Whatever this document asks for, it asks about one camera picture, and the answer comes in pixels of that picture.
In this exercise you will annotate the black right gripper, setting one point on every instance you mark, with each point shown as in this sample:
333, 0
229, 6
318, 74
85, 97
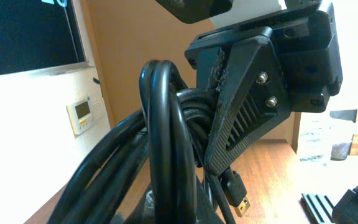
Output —
253, 96

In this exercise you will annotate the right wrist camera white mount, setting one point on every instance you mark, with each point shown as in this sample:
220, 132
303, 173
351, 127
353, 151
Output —
221, 12

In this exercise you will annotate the white wall control panel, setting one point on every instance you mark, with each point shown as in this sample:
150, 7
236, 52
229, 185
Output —
80, 114

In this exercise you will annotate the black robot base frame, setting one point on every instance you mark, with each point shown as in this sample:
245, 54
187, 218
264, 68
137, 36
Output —
320, 209

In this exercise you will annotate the dark wall monitor screen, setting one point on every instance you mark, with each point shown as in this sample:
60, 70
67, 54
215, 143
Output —
38, 34

